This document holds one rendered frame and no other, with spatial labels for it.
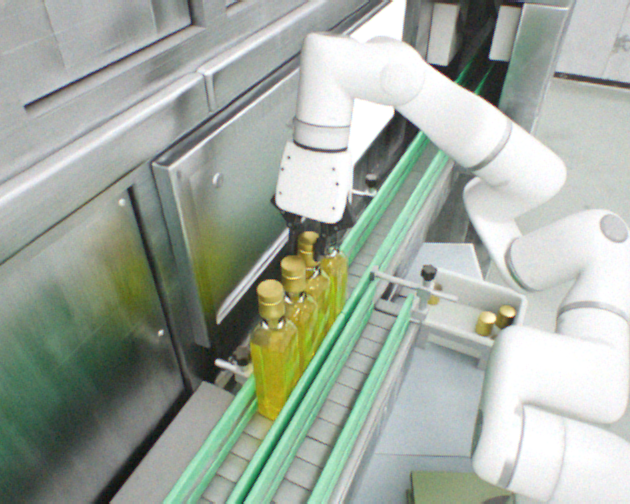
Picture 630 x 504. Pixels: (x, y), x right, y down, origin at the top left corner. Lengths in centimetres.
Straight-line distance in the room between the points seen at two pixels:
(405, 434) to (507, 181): 52
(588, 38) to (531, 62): 286
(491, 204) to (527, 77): 90
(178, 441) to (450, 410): 52
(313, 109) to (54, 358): 42
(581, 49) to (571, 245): 380
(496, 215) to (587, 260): 14
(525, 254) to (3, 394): 67
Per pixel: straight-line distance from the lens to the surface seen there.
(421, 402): 109
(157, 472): 89
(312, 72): 67
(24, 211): 53
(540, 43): 163
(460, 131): 74
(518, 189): 77
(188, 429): 91
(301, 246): 76
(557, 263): 78
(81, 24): 60
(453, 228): 195
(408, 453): 103
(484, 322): 117
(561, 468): 64
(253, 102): 79
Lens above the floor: 165
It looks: 42 degrees down
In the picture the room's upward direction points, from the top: straight up
